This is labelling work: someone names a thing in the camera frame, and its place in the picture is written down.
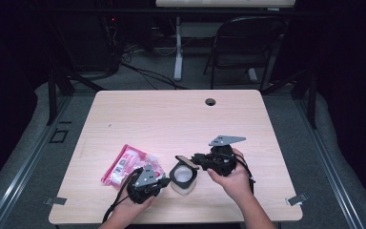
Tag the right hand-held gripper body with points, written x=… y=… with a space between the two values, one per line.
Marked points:
x=222 y=160

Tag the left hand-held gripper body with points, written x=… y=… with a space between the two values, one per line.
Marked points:
x=144 y=187

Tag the square glass jar black lid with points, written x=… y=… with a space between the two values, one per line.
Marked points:
x=183 y=175

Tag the pink and white plastic bag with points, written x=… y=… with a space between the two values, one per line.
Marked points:
x=124 y=163

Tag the person's left hand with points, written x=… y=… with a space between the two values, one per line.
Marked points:
x=130 y=211

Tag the person's right hand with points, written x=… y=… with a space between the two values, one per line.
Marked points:
x=236 y=186

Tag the black metal stand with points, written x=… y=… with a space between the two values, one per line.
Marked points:
x=52 y=95
x=312 y=101

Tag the white desk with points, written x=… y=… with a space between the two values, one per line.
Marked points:
x=178 y=47

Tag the black folding chair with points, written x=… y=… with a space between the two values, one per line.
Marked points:
x=244 y=47

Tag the dark equipment cabinet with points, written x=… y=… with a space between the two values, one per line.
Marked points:
x=85 y=44

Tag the black metal crossbar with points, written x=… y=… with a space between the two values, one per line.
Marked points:
x=108 y=11

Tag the aluminium floor rail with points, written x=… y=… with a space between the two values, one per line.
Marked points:
x=28 y=162
x=327 y=159

